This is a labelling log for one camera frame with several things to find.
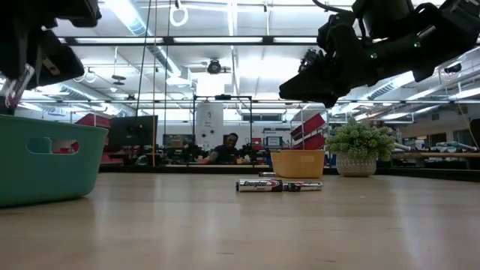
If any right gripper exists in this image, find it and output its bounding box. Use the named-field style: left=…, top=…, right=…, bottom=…
left=279, top=10, right=380, bottom=109

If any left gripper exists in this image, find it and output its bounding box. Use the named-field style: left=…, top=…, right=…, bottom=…
left=0, top=29, right=86, bottom=110

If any silver Energizer battery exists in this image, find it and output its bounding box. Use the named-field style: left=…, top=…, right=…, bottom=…
left=4, top=63, right=37, bottom=110
left=281, top=181, right=324, bottom=192
left=235, top=178, right=284, bottom=193

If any yellow plastic basket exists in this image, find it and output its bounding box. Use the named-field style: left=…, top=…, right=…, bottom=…
left=270, top=149, right=326, bottom=179

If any teal plastic basket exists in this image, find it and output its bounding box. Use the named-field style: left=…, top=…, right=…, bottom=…
left=0, top=114, right=110, bottom=208

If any green potted succulent plant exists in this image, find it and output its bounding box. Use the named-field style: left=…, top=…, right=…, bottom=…
left=325, top=118, right=399, bottom=179

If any red cabinet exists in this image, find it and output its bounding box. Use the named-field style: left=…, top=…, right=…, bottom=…
left=73, top=113, right=125, bottom=166

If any black overhead crossbar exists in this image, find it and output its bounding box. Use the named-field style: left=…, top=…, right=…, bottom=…
left=58, top=35, right=320, bottom=47

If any person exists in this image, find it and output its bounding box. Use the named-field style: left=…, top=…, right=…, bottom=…
left=204, top=133, right=241, bottom=165

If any white pillar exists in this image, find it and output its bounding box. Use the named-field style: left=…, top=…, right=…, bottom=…
left=194, top=101, right=225, bottom=151

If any black background monitor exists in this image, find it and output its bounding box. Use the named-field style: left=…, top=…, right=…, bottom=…
left=108, top=115, right=159, bottom=148

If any wooden workbench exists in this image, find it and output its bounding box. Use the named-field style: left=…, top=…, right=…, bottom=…
left=391, top=151, right=480, bottom=159

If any grey pipe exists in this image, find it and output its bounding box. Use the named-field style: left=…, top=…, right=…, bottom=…
left=434, top=140, right=479, bottom=152

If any black rig camera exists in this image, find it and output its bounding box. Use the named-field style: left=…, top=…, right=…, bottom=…
left=298, top=48, right=320, bottom=73

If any black right camera cable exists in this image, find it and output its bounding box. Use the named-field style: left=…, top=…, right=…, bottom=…
left=312, top=0, right=356, bottom=14

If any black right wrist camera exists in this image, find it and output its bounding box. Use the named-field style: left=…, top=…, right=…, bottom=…
left=352, top=0, right=416, bottom=38

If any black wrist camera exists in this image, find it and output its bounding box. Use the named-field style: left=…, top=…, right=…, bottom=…
left=40, top=0, right=103, bottom=29
left=352, top=0, right=416, bottom=38

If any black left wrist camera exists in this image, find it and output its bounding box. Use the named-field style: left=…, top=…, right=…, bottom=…
left=40, top=0, right=103, bottom=29

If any black metal stand frame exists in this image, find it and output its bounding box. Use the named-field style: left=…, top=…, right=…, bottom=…
left=192, top=94, right=254, bottom=167

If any black dome ceiling camera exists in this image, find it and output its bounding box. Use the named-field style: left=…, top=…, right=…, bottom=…
left=205, top=58, right=223, bottom=75

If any thin black hanging cable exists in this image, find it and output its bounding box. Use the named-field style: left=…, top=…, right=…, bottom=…
left=163, top=0, right=170, bottom=151
left=135, top=0, right=152, bottom=117

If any black aluminium table frame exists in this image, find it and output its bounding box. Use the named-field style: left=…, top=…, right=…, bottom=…
left=97, top=163, right=480, bottom=184

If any white hanging ring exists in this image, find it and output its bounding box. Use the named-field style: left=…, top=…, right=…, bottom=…
left=169, top=3, right=189, bottom=28

